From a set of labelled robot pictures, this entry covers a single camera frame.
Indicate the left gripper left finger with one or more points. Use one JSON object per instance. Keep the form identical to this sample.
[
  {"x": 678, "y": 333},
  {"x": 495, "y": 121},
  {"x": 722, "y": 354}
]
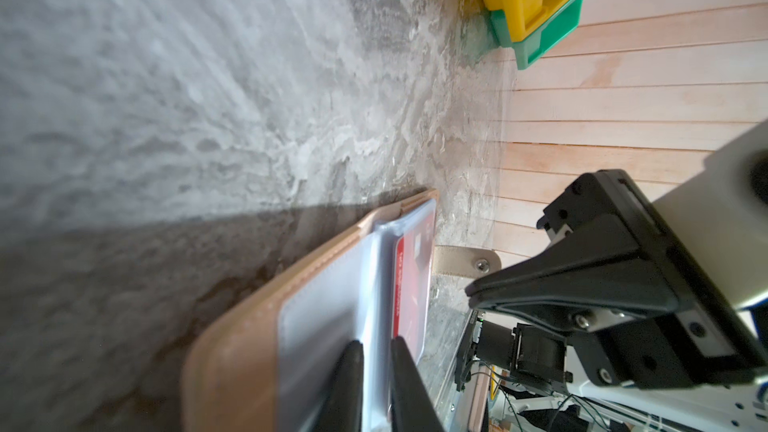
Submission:
[{"x": 342, "y": 409}]

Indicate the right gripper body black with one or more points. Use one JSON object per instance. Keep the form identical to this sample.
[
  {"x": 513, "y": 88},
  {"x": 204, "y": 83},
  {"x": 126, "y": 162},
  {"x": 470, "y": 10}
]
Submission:
[{"x": 701, "y": 342}]

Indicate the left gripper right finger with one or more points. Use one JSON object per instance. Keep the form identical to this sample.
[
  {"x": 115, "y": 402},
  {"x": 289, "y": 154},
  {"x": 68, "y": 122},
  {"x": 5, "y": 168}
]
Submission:
[{"x": 412, "y": 409}]

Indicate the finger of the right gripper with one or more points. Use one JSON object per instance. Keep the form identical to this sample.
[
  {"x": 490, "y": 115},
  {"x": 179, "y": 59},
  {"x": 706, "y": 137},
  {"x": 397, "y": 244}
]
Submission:
[{"x": 597, "y": 266}]

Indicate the tan leather card holder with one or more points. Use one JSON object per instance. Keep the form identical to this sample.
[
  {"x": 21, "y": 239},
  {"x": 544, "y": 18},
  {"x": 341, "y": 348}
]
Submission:
[{"x": 266, "y": 365}]

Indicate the red credit card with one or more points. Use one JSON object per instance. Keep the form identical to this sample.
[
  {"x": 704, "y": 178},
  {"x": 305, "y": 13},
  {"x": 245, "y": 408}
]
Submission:
[{"x": 413, "y": 257}]

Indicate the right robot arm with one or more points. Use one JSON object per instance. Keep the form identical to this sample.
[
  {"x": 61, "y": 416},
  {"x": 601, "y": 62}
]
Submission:
[{"x": 706, "y": 407}]

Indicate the green plastic bin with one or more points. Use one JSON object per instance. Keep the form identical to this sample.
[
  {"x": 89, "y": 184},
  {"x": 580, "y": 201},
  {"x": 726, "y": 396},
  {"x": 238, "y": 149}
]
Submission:
[{"x": 556, "y": 28}]

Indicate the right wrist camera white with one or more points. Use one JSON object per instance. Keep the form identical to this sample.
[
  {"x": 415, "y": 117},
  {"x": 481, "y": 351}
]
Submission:
[{"x": 722, "y": 221}]

